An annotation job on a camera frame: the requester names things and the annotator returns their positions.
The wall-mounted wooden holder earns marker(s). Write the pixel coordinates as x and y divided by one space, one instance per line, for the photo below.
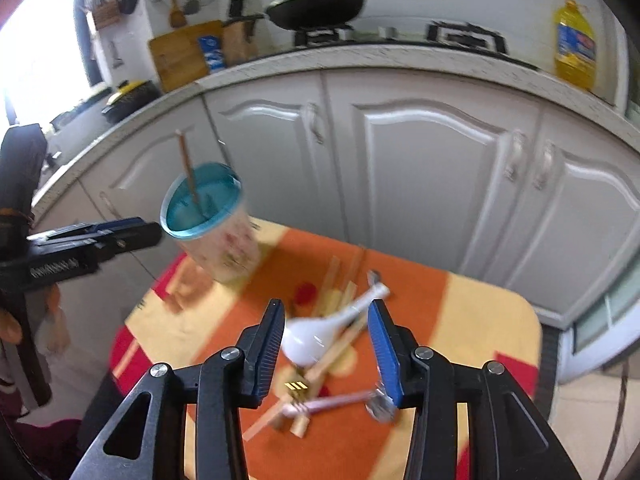
105 15

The yellow cooking oil bottle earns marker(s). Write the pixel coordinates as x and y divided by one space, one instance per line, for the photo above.
575 50

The white ceramic spoon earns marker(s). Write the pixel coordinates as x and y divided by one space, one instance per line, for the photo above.
305 340

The wooden chopstick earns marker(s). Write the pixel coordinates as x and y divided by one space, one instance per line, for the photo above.
260 427
331 272
340 350
355 270
186 170

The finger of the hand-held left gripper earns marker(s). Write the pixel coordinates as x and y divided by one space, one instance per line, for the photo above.
135 240
120 223

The wooden knife block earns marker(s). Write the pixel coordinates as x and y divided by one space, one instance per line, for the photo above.
240 42

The white framed glass door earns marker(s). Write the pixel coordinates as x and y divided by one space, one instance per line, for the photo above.
605 310

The black pot with yellow lid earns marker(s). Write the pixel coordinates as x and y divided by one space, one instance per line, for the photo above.
132 102

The window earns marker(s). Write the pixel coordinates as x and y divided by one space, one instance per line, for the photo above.
40 60

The white cabinet door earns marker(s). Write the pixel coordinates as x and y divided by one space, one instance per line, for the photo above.
430 170
585 220
140 160
270 160

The black gas stove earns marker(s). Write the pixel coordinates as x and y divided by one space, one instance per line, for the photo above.
465 35

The black wok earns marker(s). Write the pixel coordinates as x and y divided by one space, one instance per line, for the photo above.
315 7

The teal-lined utensil cup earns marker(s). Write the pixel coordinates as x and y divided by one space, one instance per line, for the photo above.
220 255

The wooden cutting board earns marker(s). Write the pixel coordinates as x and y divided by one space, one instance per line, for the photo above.
180 55

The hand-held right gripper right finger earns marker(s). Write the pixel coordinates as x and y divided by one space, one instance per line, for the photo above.
386 355

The small metal spoon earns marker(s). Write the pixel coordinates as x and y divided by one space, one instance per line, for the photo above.
374 277

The orange yellow checked tablecloth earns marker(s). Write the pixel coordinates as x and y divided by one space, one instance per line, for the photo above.
425 290

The blue packet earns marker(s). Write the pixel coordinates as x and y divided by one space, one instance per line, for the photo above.
212 52

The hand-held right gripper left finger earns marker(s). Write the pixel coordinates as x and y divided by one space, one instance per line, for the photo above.
269 355

